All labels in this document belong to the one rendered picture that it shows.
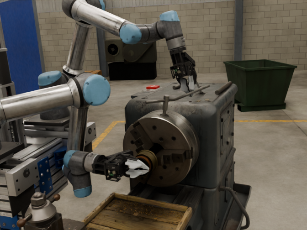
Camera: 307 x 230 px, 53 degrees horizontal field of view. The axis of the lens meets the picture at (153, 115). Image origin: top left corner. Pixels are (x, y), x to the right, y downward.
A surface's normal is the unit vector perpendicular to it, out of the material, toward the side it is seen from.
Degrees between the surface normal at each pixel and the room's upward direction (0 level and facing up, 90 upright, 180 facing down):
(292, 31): 90
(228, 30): 90
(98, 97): 89
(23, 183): 90
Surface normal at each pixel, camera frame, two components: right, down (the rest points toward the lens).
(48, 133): -0.29, 0.27
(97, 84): 0.61, 0.17
